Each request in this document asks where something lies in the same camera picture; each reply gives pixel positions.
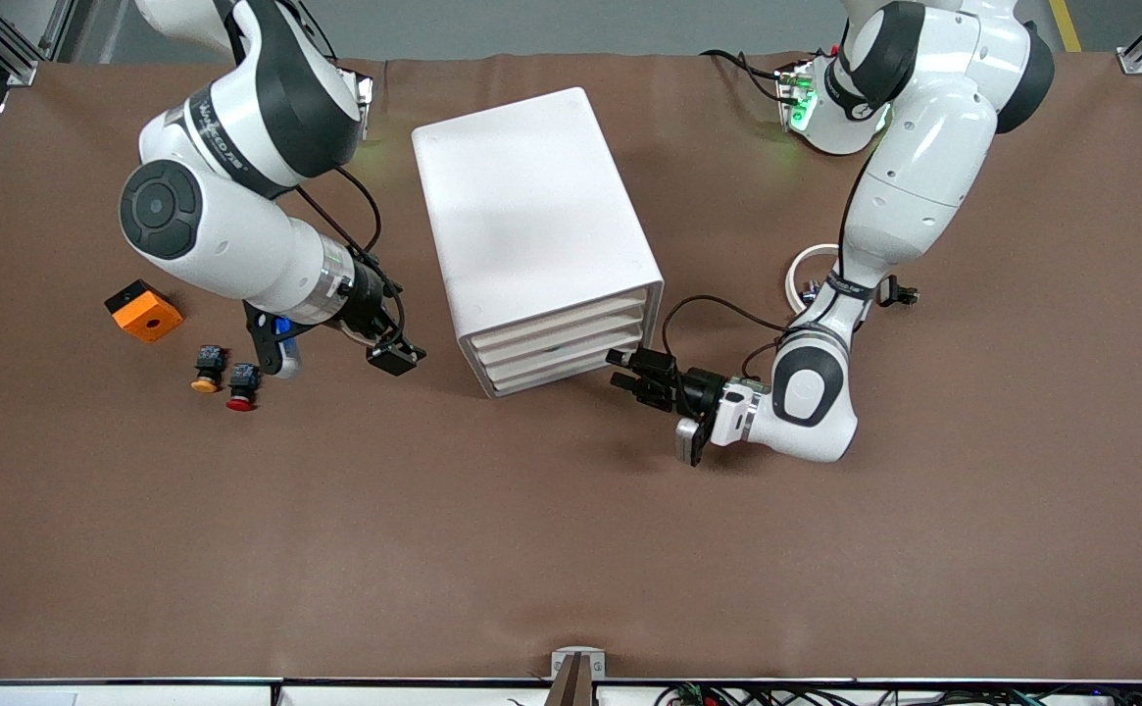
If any white plastic drawer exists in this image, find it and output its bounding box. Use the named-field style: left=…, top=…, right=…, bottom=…
left=478, top=314, right=648, bottom=368
left=471, top=292, right=650, bottom=349
left=487, top=336, right=648, bottom=395

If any red push button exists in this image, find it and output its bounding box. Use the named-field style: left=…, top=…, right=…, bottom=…
left=225, top=363, right=264, bottom=413

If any white drawer cabinet shell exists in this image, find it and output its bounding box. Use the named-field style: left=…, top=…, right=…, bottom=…
left=412, top=86, right=666, bottom=399

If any yellow push button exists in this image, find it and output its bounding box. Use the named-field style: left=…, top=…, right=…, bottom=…
left=190, top=345, right=229, bottom=395

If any white curved pipe clamp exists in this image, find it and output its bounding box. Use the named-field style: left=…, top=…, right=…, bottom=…
left=788, top=243, right=841, bottom=315

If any brown table mat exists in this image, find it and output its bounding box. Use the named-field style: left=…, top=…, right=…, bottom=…
left=0, top=51, right=1142, bottom=682

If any orange box with hole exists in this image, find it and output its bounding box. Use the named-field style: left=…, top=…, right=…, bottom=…
left=105, top=279, right=184, bottom=344

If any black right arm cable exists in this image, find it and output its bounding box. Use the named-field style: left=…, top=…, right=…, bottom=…
left=291, top=165, right=407, bottom=339

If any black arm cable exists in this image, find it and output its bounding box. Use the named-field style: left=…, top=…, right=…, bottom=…
left=291, top=165, right=407, bottom=339
left=662, top=294, right=795, bottom=388

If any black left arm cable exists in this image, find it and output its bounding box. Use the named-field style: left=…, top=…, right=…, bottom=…
left=662, top=294, right=795, bottom=388

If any grey metal mount bracket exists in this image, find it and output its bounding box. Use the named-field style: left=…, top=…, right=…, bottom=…
left=551, top=647, right=607, bottom=680

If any tangled cable bundle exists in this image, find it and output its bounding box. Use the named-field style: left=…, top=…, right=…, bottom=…
left=657, top=682, right=1142, bottom=706

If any brown tapered post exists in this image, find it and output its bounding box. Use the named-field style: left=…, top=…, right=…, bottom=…
left=543, top=654, right=597, bottom=706

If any black base cable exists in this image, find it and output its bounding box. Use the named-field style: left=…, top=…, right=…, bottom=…
left=700, top=47, right=797, bottom=107

